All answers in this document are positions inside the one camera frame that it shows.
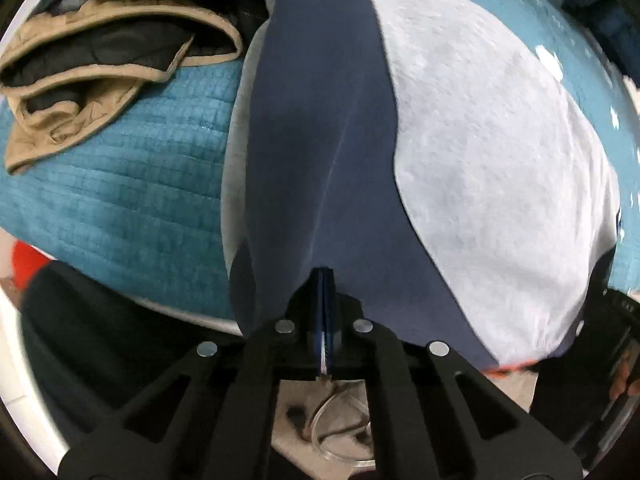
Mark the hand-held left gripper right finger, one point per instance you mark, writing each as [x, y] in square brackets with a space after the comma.
[345, 320]

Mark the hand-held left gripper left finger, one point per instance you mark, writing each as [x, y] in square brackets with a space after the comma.
[305, 310]

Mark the grey and navy zip jacket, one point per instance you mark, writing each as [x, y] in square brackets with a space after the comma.
[500, 160]

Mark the person's right hand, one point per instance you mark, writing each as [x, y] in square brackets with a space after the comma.
[629, 380]

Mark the chrome stool base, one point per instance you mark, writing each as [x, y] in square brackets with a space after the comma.
[350, 460]

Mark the person's left leg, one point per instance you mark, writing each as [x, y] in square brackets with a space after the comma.
[100, 340]

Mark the teal candy print bed cover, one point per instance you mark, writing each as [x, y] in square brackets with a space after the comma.
[150, 160]

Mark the red object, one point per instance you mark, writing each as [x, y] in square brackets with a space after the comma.
[27, 260]

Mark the khaki quilted garment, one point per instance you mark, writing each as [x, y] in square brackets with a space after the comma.
[50, 145]

